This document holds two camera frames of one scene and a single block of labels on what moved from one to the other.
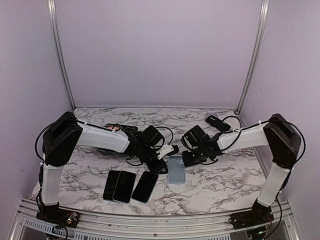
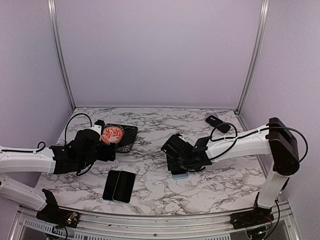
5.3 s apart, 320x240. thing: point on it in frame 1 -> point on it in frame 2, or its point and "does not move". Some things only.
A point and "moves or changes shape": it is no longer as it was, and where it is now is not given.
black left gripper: (156, 169) -> (105, 156)
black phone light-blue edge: (145, 187) -> (178, 172)
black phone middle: (124, 187) does not move
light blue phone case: (176, 170) moves or changes shape
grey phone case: (211, 113) does not move
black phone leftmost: (111, 184) does not move
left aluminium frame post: (53, 11) does not move
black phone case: (217, 123) does not move
